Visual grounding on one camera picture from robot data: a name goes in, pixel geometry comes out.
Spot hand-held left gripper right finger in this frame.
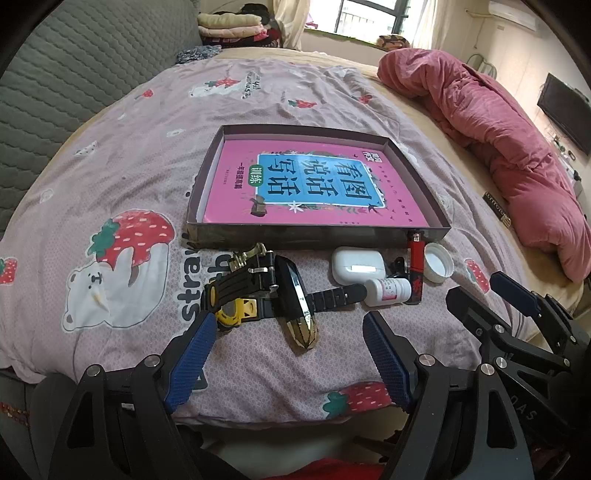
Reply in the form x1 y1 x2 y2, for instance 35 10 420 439
362 312 550 480

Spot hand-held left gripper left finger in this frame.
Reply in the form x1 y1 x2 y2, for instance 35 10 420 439
48 310 219 480

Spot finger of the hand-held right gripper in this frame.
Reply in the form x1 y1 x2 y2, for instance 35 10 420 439
490 271 591 359
445 286 571 371

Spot white bottle cap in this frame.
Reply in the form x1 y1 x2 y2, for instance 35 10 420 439
424 243 455 283

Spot small white medicine bottle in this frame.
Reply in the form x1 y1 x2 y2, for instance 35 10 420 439
362 276 413 308

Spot red lighter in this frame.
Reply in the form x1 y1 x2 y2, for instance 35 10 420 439
406 231 426 306

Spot black and yellow wristwatch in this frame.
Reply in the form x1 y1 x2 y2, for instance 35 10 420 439
199 256 368 333

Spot white earbuds case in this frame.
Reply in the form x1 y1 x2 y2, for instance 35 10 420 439
331 247 387 284

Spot black perfume bottle gold cap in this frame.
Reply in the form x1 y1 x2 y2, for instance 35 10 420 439
274 256 320 354

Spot dark shallow cardboard box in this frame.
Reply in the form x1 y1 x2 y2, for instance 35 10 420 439
185 124 452 250

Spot black label strip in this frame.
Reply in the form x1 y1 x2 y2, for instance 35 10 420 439
482 191 512 227

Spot pink quilt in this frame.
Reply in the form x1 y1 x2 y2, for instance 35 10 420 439
376 46 585 283

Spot pink and blue book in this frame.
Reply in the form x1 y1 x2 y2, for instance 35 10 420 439
199 138 437 228

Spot black television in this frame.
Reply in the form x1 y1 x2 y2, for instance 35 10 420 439
537 73 591 155

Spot metal chair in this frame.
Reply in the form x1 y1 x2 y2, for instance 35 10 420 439
464 53 497 81

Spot white air conditioner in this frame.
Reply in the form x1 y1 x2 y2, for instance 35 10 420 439
489 2 541 33

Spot brown patterned bag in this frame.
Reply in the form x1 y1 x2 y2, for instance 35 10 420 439
375 34 411 51

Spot cream curtain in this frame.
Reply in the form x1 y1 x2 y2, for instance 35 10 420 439
406 0 444 49
272 0 319 51

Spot window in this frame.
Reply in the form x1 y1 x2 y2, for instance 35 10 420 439
305 0 411 47

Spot blue grey patterned cloth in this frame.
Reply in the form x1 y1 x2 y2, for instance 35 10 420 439
174 45 222 65

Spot grey padded headboard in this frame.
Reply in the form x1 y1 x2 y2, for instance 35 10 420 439
0 0 204 217

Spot dark red folded clothes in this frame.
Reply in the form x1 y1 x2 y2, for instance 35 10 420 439
205 28 282 48

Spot pink folded blanket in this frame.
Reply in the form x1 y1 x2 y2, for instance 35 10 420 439
199 24 269 40

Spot cream folded blanket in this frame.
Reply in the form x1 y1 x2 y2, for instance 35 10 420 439
198 11 266 28

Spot black clothes pile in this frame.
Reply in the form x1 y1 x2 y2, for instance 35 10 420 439
240 2 277 19

